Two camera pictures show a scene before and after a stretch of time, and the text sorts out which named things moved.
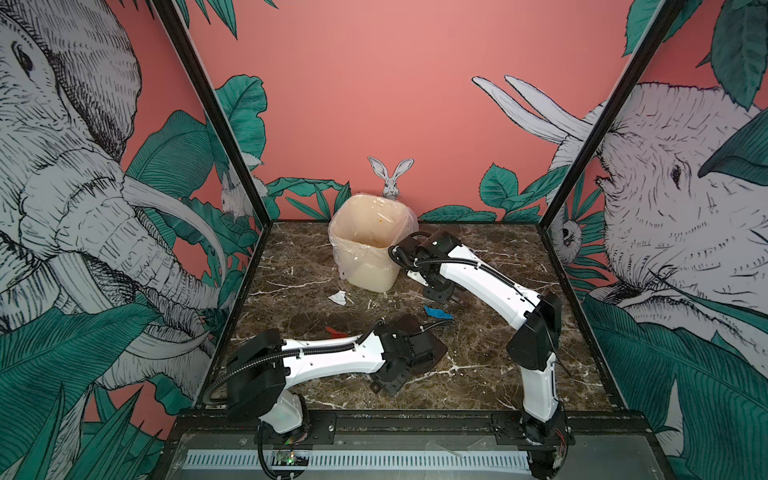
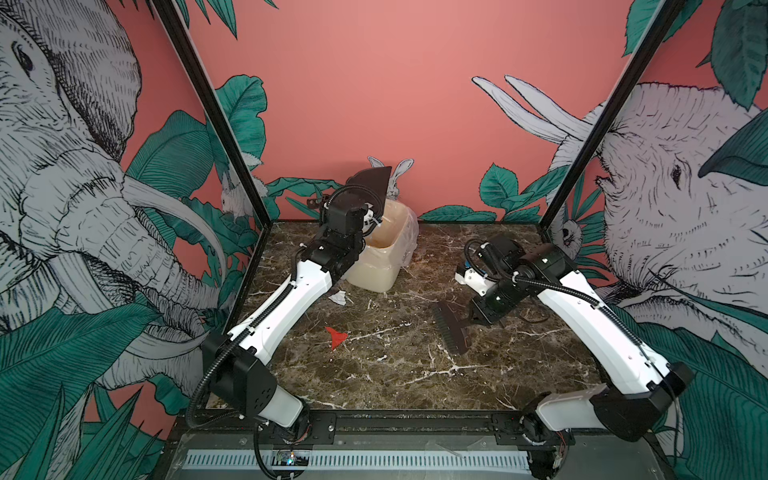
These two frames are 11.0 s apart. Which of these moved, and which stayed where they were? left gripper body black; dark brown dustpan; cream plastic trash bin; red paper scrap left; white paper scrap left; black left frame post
Moved: left gripper body black; dark brown dustpan
Stayed: white paper scrap left; cream plastic trash bin; red paper scrap left; black left frame post
